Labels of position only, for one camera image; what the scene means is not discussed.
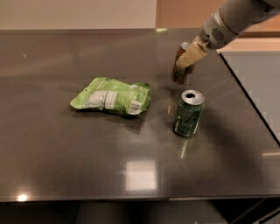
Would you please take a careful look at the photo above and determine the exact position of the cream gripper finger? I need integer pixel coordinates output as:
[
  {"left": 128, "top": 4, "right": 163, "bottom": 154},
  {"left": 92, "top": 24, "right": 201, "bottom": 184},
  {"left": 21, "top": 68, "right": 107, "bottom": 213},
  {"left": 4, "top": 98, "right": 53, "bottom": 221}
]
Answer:
[{"left": 176, "top": 41, "right": 207, "bottom": 70}]

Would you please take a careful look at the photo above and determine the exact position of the orange soda can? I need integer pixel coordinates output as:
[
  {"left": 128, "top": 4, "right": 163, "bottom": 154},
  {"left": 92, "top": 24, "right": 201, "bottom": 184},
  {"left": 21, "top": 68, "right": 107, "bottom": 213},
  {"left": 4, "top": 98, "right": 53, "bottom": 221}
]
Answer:
[{"left": 171, "top": 42, "right": 195, "bottom": 85}]

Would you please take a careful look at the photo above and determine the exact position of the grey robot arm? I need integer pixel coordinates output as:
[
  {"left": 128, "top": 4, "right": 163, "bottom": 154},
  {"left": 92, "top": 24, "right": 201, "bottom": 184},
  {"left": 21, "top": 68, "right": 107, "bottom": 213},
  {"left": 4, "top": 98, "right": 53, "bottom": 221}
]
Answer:
[{"left": 176, "top": 0, "right": 280, "bottom": 70}]

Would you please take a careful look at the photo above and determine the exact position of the green soda can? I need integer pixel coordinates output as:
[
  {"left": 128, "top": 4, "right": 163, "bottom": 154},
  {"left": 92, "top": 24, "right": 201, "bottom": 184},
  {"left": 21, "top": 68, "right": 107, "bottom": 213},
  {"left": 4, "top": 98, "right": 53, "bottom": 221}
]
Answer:
[{"left": 173, "top": 89, "right": 205, "bottom": 137}]

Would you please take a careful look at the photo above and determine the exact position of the green rice chip bag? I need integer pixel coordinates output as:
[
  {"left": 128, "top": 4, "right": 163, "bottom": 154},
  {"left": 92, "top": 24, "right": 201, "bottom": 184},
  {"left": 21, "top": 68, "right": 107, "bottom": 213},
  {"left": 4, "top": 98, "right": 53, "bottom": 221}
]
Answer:
[{"left": 70, "top": 77, "right": 151, "bottom": 116}]

